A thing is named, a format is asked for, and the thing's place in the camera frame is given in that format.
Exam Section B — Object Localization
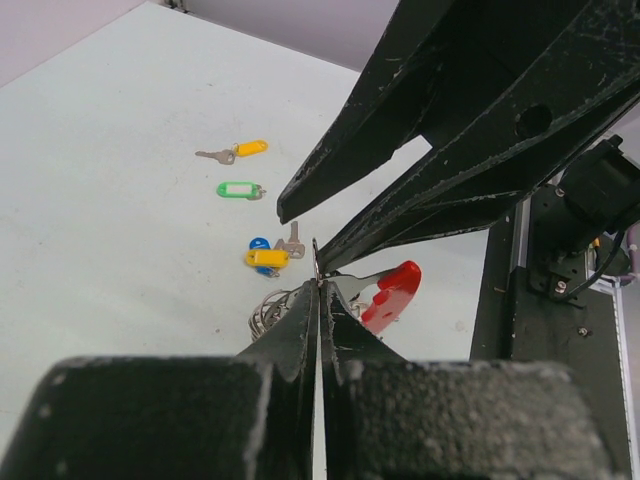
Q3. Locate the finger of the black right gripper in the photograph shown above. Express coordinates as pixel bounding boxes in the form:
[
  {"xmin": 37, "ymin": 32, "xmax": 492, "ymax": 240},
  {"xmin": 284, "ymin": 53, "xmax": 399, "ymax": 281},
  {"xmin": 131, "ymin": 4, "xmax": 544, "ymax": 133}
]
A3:
[{"xmin": 277, "ymin": 1, "xmax": 585, "ymax": 223}]

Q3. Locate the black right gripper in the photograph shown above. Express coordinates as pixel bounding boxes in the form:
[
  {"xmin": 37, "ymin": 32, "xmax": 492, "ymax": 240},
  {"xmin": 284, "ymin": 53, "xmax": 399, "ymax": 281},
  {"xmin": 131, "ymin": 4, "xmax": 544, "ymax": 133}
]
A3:
[{"xmin": 318, "ymin": 49, "xmax": 639, "ymax": 360}]

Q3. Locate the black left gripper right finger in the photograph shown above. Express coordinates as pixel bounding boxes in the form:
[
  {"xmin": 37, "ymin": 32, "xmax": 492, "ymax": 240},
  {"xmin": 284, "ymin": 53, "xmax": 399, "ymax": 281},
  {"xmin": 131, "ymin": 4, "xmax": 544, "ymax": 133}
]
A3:
[{"xmin": 319, "ymin": 282, "xmax": 624, "ymax": 479}]

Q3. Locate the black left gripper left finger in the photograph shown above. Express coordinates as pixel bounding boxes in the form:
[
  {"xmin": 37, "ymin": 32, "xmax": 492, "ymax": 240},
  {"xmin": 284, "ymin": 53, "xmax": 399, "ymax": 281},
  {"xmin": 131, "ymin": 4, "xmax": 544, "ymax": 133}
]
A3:
[{"xmin": 1, "ymin": 281, "xmax": 319, "ymax": 479}]

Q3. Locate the red-handled metal keyring holder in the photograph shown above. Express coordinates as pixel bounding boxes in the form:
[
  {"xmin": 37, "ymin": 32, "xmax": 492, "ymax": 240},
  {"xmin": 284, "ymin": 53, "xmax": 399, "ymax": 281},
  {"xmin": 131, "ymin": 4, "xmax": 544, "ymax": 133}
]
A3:
[{"xmin": 246, "ymin": 237, "xmax": 422, "ymax": 341}]

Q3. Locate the blue tag with key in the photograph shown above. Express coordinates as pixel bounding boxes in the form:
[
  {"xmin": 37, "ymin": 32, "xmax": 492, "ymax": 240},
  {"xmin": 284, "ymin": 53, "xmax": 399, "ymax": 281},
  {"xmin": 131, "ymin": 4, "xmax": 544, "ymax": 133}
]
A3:
[{"xmin": 248, "ymin": 236, "xmax": 281, "ymax": 278}]

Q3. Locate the green key tag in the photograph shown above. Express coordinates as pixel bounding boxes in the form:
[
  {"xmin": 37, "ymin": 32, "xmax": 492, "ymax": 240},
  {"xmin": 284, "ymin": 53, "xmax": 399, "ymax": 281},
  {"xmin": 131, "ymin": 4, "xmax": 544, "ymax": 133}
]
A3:
[{"xmin": 216, "ymin": 181, "xmax": 266, "ymax": 201}]

